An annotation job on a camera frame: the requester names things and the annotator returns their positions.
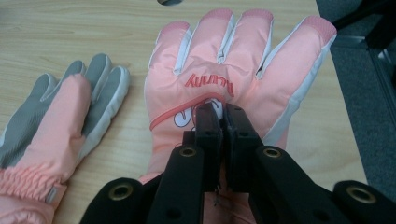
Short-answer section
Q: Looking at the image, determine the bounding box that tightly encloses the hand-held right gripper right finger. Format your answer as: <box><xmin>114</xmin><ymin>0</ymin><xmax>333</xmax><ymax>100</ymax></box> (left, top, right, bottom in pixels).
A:
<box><xmin>223</xmin><ymin>103</ymin><xmax>264</xmax><ymax>192</ymax></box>

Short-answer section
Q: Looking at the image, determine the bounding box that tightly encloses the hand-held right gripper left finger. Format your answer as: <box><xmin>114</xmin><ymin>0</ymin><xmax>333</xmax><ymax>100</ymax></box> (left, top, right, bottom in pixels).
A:
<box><xmin>182</xmin><ymin>103</ymin><xmax>224</xmax><ymax>192</ymax></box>

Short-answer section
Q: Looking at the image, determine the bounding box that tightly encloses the pink ski glove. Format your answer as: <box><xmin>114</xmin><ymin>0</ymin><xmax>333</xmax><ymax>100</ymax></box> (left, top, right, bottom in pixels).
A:
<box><xmin>138</xmin><ymin>8</ymin><xmax>338</xmax><ymax>224</ymax></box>
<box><xmin>0</xmin><ymin>52</ymin><xmax>131</xmax><ymax>224</ymax></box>

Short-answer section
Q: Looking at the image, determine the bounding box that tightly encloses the dark stand base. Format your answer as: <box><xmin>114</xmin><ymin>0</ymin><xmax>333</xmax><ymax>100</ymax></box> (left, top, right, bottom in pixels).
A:
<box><xmin>332</xmin><ymin>0</ymin><xmax>396</xmax><ymax>50</ymax></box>

